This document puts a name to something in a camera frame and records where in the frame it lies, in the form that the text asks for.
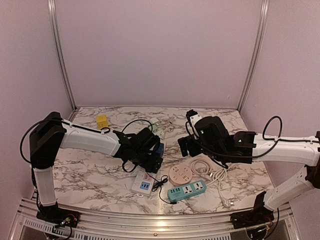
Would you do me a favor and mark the black power adapter with cable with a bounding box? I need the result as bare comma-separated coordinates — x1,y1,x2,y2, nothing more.
151,175,177,205

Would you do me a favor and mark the blue cube power socket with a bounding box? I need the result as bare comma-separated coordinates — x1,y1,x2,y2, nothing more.
155,142,166,158

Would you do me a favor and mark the white multicolour power strip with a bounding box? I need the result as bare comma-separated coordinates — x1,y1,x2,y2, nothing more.
131,169,158,197

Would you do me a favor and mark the pink USB cable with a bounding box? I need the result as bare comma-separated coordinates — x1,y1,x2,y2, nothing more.
159,119,177,132

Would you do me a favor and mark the white USB charger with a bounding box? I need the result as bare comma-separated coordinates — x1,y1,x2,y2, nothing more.
150,117,160,125

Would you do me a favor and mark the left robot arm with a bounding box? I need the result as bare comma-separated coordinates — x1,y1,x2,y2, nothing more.
20,111,163,223

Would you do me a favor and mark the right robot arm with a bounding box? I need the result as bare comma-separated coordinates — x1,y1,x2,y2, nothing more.
178,115,320,224

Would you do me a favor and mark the green cube plug adapter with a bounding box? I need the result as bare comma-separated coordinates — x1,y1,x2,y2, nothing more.
148,124,158,134

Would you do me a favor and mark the pink round power socket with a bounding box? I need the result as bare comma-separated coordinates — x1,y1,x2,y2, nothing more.
168,164,193,187

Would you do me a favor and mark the teal power strip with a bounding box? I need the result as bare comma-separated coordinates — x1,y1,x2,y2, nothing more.
167,180,207,203

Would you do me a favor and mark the yellow cube power socket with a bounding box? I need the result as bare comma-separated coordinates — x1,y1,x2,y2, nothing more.
96,114,109,130

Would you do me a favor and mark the white teal strip cable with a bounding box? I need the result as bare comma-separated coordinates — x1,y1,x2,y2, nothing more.
206,164,237,208

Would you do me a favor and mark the aluminium front rail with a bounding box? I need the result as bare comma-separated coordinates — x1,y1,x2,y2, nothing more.
7,197,301,240

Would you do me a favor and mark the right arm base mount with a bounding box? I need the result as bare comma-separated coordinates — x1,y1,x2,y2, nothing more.
230,191,275,229

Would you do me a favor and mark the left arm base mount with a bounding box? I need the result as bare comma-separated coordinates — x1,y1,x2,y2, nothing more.
36,202,80,228

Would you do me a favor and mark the right aluminium frame post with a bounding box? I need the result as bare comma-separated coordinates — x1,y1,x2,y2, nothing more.
237,0,270,113

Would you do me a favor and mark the aluminium frame post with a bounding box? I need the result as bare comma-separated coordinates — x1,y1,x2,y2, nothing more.
237,0,270,113
47,0,77,112

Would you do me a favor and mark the left aluminium frame post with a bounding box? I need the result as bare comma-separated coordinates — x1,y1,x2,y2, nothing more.
47,0,77,112

